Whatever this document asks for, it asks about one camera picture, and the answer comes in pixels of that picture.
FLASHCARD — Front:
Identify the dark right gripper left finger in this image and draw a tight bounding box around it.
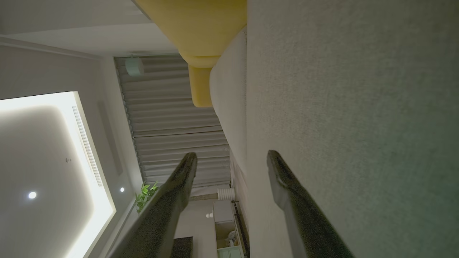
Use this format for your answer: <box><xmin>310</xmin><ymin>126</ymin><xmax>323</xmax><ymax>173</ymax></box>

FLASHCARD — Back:
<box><xmin>108</xmin><ymin>152</ymin><xmax>198</xmax><ymax>258</ymax></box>

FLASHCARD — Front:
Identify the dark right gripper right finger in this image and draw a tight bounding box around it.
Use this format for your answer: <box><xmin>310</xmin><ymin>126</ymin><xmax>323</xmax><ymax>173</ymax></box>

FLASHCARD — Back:
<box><xmin>266</xmin><ymin>150</ymin><xmax>355</xmax><ymax>258</ymax></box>

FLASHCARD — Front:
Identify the green leafy plant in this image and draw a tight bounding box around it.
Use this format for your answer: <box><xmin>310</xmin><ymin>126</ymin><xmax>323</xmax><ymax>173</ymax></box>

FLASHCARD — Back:
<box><xmin>135</xmin><ymin>182</ymin><xmax>159</xmax><ymax>214</ymax></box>

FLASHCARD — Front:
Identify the dark speckled panel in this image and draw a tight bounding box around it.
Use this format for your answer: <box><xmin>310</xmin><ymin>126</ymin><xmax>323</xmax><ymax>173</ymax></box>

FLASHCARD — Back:
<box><xmin>171</xmin><ymin>236</ymin><xmax>194</xmax><ymax>258</ymax></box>

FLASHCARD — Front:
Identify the white cabinet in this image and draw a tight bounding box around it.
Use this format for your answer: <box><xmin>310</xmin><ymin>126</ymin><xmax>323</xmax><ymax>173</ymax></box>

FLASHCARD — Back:
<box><xmin>212</xmin><ymin>200</ymin><xmax>246</xmax><ymax>258</ymax></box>

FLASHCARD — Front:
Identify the white ribbed cylinder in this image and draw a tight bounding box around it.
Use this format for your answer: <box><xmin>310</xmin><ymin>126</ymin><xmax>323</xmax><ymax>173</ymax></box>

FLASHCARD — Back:
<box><xmin>217</xmin><ymin>188</ymin><xmax>236</xmax><ymax>201</ymax></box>

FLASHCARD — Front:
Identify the grey pleated curtain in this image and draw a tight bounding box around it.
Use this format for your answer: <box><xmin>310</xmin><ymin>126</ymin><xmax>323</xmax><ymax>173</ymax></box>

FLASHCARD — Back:
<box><xmin>114</xmin><ymin>54</ymin><xmax>232</xmax><ymax>191</ymax></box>

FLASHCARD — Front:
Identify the large grey sofa seat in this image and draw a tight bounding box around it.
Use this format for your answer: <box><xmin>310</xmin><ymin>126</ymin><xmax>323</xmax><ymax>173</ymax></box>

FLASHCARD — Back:
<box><xmin>246</xmin><ymin>0</ymin><xmax>459</xmax><ymax>258</ymax></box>

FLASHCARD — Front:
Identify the white round ceiling device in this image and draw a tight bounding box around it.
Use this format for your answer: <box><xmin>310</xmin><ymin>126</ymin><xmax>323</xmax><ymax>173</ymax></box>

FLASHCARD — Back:
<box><xmin>124</xmin><ymin>57</ymin><xmax>145</xmax><ymax>77</ymax></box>

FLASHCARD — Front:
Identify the yellow sofa cushion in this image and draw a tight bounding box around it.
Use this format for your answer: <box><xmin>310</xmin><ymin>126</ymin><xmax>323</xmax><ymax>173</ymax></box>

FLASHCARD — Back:
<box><xmin>136</xmin><ymin>0</ymin><xmax>248</xmax><ymax>108</ymax></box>

